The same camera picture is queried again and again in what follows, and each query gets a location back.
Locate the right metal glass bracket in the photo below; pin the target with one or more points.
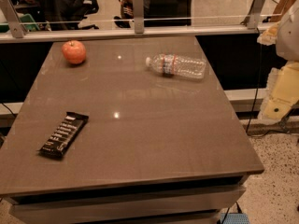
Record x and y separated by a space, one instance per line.
252 19

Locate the black rxbar chocolate bar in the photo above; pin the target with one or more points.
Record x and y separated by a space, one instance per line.
64 135

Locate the glass barrier panel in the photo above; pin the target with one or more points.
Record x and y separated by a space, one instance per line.
203 11

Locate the middle metal glass bracket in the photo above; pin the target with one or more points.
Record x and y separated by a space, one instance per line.
138 7

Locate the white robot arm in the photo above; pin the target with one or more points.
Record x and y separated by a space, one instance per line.
287 44

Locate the black office chair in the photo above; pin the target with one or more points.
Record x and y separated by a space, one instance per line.
67 14

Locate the left metal glass bracket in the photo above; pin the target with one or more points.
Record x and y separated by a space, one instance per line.
14 23

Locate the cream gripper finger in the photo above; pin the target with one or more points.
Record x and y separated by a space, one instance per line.
282 92
269 36

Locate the red apple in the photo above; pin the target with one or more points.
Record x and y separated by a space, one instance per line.
74 51

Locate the grey table drawer unit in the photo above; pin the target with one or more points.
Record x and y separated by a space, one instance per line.
189 202

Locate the person in dark clothes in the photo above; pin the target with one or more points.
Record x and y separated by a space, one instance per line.
157 13

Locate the metal glass bracket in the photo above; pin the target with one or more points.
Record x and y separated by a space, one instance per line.
14 23
138 7
252 19

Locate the clear plastic water bottle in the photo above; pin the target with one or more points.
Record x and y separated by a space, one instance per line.
176 65

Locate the blue box under table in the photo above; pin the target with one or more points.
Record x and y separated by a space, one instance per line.
234 218

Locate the green bin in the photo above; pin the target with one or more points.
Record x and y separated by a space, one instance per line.
26 20

